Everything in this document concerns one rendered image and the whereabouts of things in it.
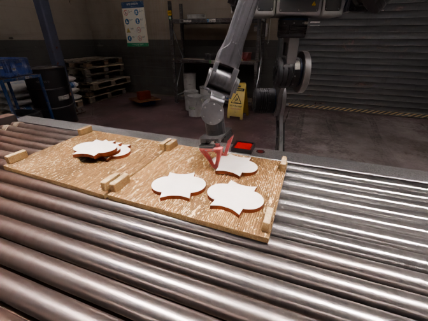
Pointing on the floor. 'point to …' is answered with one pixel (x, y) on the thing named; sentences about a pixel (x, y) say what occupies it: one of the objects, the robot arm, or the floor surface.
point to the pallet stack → (97, 77)
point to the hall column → (51, 38)
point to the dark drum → (52, 85)
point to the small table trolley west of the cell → (14, 93)
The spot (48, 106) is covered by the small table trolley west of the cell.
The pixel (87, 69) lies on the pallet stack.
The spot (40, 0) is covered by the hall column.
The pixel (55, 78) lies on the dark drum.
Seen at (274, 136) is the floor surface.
